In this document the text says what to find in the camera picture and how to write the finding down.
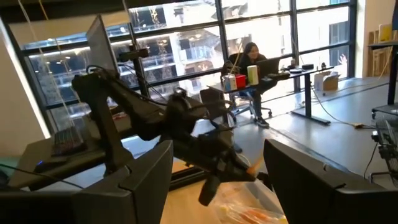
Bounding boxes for black keyboard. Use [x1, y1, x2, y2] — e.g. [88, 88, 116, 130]
[51, 126, 86, 156]

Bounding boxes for black computer mouse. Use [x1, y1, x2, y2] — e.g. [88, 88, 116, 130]
[32, 157, 68, 174]

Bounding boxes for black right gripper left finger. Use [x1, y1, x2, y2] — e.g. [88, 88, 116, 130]
[119, 139, 174, 224]

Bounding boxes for black frame clamp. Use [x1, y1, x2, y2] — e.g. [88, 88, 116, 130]
[255, 170, 273, 191]

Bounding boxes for yellow container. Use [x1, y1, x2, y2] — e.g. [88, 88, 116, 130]
[377, 23, 393, 43]

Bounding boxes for beige floor cable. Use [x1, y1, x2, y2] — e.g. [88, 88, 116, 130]
[292, 46, 368, 129]

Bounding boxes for blue and white box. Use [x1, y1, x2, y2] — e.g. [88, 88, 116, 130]
[223, 73, 237, 91]

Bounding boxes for brown cardboard box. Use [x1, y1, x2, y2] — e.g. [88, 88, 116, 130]
[313, 70, 341, 91]

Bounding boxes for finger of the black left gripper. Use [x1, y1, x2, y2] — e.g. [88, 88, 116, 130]
[198, 174, 222, 207]
[217, 155, 257, 184]

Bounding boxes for red box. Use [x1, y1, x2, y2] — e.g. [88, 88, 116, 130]
[235, 73, 247, 90]

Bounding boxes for person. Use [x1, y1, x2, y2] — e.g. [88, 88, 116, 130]
[222, 42, 280, 128]

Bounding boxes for dark grey monitor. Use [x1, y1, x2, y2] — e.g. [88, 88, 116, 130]
[85, 14, 121, 74]

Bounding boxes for black base with white sheet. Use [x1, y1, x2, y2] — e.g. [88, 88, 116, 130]
[371, 103, 398, 121]

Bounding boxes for black desk panel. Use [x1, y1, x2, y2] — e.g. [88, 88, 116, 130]
[198, 88, 237, 125]

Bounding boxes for dark desk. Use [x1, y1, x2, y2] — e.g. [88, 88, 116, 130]
[7, 114, 131, 191]

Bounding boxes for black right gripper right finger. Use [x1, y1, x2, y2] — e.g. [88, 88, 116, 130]
[263, 138, 346, 224]

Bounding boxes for wooden pallets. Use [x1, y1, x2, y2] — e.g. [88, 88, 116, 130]
[368, 29, 393, 78]

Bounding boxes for large window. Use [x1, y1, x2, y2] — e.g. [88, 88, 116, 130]
[9, 0, 355, 131]

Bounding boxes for clear plastic bin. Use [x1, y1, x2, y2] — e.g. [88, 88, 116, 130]
[214, 180, 289, 224]

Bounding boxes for black laptop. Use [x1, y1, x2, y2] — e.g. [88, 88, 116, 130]
[256, 57, 280, 79]

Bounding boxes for orange toothbrush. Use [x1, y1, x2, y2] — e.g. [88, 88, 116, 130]
[217, 203, 289, 224]
[213, 185, 268, 218]
[247, 157, 265, 177]

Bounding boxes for black standing desk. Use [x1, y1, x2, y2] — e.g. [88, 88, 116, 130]
[368, 40, 398, 106]

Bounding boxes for black swivel chair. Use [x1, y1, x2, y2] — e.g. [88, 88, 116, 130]
[228, 52, 274, 119]

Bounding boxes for black office desk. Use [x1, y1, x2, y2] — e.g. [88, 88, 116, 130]
[206, 65, 335, 126]

